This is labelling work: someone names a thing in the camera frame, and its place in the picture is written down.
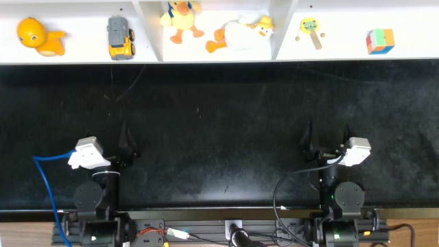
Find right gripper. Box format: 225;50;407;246
297;116;355;163

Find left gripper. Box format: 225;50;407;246
108;119;141;169

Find grey and yellow toy truck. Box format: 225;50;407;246
106;14;137;62

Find many-coloured puzzle cube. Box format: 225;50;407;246
365;27;396;56

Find yellow rattle drum toy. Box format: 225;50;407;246
294;17;327;51

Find yellow rubber duck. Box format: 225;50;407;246
16;16;67;57

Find white shelf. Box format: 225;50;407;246
0;0;439;65

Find white plush duck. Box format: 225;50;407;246
205;14;276;54

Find yellow plush duck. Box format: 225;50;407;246
160;1;206;45

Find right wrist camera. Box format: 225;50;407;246
326;137;372;168

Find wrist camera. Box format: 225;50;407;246
326;137;372;168
67;136;112;171

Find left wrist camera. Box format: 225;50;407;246
67;136;112;171

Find blue cable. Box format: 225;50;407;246
32;148;78;247

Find black cable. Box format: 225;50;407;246
272;152;346;247

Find mounting rail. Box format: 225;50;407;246
51;209;416;247

